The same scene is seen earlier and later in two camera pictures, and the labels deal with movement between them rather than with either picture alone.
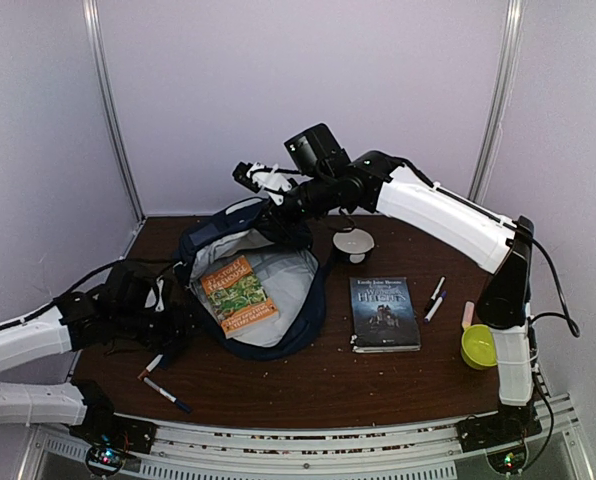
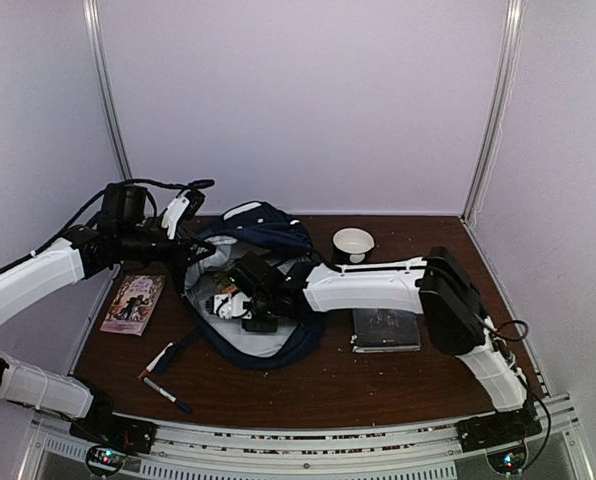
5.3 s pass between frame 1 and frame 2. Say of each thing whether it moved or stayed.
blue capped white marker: stayed
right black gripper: moved
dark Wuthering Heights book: stayed
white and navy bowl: stayed
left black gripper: moved
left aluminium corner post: stayed
